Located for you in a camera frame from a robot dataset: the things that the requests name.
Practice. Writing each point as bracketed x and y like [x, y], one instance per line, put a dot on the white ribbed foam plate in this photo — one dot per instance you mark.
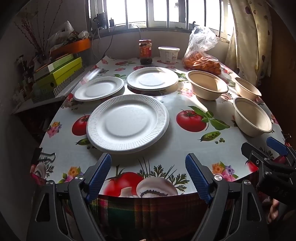
[152, 78]
[127, 122]
[99, 89]

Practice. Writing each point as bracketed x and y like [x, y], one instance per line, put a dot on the plaid cloth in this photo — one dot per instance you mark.
[150, 217]

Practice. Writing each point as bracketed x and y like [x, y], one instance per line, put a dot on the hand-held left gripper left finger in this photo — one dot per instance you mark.
[101, 176]

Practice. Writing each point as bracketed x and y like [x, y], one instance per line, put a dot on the vegetable print tablecloth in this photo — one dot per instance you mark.
[175, 148]

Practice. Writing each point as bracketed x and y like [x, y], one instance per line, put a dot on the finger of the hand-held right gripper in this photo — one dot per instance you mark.
[277, 146]
[254, 151]

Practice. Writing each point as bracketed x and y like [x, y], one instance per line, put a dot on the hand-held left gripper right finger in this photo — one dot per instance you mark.
[197, 178]

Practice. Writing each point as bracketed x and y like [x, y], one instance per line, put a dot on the green and white box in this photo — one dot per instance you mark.
[55, 63]

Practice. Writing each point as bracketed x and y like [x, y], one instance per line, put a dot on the pile of small oranges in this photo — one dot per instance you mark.
[203, 63]

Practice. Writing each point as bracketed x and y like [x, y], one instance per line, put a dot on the clear plastic bag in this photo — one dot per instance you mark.
[201, 39]

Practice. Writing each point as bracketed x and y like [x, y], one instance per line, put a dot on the beige paper bowl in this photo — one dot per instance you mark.
[252, 115]
[208, 84]
[247, 89]

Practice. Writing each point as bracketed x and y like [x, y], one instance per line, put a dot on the black power adapter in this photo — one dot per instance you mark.
[101, 20]

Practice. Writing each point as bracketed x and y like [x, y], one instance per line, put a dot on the dried branches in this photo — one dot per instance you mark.
[34, 30]

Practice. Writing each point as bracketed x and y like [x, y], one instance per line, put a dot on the person's right hand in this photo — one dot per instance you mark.
[274, 209]

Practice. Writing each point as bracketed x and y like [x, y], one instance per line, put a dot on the orange tray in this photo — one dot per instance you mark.
[74, 46]

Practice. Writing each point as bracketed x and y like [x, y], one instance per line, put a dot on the yellow-green box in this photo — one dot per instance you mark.
[64, 74]

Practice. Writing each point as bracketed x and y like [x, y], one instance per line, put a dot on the grey side shelf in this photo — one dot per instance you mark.
[46, 104]

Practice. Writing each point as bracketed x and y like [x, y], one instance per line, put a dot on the barred window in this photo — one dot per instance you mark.
[159, 14]

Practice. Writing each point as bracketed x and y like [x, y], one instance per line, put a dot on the black binder clip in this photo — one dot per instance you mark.
[38, 156]

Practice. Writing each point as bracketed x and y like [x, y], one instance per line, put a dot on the white plastic tub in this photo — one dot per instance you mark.
[168, 55]

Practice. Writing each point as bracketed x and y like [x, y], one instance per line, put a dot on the striped grey box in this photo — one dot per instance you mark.
[60, 89]

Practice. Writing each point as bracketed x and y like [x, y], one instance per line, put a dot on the white crumpled plastic bag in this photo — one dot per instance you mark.
[61, 32]

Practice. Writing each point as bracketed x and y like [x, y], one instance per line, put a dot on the red label sauce jar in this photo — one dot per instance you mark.
[145, 52]

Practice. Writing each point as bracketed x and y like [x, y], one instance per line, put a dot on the cream patterned curtain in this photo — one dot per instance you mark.
[249, 34]

